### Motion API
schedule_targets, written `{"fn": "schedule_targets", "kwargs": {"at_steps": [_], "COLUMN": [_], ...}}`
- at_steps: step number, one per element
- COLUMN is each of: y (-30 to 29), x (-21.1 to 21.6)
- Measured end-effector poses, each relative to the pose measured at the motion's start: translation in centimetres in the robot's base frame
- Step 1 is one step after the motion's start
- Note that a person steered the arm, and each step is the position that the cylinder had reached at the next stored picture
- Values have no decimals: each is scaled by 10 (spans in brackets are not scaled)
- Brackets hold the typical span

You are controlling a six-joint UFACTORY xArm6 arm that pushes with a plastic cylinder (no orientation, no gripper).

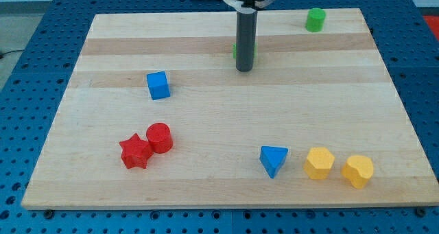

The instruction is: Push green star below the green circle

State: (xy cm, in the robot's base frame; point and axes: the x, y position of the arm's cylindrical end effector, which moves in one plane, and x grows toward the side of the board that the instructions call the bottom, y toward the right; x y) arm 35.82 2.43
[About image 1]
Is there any green star block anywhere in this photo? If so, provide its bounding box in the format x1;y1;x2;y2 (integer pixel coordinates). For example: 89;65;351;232
232;43;257;59

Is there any red star block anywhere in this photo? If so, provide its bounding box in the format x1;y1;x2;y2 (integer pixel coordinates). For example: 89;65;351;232
119;133;154;169

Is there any wooden board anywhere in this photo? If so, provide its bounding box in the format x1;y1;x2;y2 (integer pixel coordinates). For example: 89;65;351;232
22;8;438;210

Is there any red cylinder block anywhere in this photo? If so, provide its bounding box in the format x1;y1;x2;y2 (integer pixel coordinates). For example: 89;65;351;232
146;123;173;154

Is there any blue cube block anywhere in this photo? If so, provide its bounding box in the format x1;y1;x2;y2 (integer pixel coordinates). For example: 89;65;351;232
146;71;170;100

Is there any blue triangle block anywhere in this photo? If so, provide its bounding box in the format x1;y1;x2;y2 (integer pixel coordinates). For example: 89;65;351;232
259;145;289;178

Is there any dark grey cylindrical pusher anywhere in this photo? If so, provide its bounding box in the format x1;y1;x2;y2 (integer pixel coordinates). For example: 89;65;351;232
235;11;257;72

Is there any yellow hexagon block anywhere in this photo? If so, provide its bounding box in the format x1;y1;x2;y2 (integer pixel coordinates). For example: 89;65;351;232
303;147;335;180

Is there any green cylinder block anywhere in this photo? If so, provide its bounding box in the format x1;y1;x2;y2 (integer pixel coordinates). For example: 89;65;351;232
305;8;326;32

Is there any yellow heart block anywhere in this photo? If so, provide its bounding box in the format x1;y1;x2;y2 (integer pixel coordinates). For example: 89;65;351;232
341;155;374;189

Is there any black cable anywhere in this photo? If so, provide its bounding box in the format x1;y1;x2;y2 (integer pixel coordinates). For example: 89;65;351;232
0;49;23;60

